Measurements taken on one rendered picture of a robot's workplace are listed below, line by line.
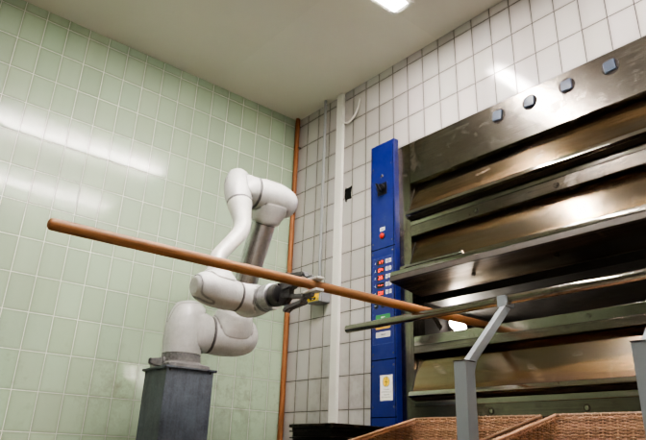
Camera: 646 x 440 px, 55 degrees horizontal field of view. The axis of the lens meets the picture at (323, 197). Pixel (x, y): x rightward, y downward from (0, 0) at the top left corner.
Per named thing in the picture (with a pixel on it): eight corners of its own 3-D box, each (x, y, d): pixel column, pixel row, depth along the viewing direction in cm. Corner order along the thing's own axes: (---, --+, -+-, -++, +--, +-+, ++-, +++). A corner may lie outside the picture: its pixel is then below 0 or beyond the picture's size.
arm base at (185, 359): (138, 368, 243) (140, 354, 245) (189, 374, 256) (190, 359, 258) (159, 363, 230) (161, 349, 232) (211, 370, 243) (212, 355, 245)
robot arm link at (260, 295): (275, 313, 209) (285, 311, 204) (253, 309, 203) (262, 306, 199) (277, 287, 212) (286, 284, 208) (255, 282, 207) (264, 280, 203)
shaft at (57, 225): (48, 227, 140) (50, 215, 141) (43, 231, 142) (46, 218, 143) (495, 330, 241) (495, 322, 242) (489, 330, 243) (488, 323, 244)
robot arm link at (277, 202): (195, 345, 262) (241, 351, 274) (208, 360, 248) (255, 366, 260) (249, 173, 260) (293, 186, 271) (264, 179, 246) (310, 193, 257)
